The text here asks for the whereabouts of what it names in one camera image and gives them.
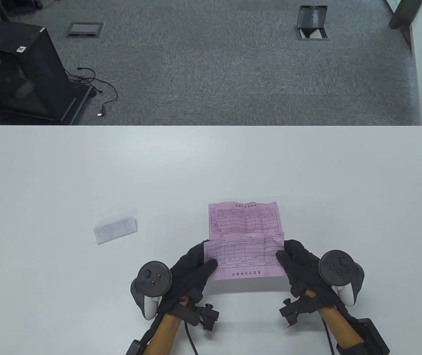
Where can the person's left hand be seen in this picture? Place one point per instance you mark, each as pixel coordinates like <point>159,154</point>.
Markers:
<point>187,279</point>

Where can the person's right hand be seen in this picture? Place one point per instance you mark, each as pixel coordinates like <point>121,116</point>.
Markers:
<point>303,266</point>

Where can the pink paper invoice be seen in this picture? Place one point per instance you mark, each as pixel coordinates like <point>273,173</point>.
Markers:
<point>244,259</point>
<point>240,218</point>

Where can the white paper invoice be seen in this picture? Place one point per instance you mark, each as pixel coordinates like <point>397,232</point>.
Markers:
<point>115,228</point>

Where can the person's right forearm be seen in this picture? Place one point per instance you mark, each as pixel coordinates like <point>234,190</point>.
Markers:
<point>340,325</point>

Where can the person's left forearm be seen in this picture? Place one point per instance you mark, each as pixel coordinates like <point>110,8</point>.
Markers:
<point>163,334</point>

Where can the black white left hand controller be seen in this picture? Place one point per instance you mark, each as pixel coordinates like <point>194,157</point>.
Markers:
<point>153,277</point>

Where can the black white hand controller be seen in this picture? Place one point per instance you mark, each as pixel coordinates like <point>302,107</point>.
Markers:
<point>338,268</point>
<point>153,277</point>

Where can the black white right hand controller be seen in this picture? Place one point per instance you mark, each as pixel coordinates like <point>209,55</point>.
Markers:
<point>338,268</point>

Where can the open grey floor box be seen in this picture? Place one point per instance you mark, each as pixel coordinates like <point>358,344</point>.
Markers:
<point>310,16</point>

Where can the black equipment cabinet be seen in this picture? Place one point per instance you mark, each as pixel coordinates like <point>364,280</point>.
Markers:
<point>30,74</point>

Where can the closed grey floor box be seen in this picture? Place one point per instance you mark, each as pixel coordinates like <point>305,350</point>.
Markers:
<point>84,29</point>

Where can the black caster wheel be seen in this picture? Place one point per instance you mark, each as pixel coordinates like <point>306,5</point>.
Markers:
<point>37,4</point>

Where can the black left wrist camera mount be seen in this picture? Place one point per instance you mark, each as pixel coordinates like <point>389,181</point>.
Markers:
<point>196,314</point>

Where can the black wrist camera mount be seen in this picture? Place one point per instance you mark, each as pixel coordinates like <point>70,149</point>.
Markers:
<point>299,308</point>
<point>196,314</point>

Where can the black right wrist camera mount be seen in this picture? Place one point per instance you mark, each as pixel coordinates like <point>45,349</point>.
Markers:
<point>299,308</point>

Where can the dark grey post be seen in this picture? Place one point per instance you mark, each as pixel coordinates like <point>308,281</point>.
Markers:
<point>405,14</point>

